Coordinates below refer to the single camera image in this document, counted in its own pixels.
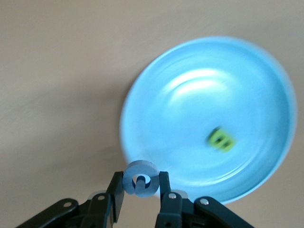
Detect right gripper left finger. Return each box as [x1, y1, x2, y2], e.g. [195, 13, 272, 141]
[16, 171, 126, 228]

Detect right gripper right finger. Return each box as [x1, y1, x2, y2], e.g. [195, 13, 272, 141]
[154, 171, 256, 228]

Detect blue letter G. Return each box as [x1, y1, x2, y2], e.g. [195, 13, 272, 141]
[123, 160, 160, 198]

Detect green letter B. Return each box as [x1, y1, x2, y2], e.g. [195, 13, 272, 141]
[206, 127, 238, 153]

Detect blue plate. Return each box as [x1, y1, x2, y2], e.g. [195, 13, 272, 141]
[120, 35, 299, 205]

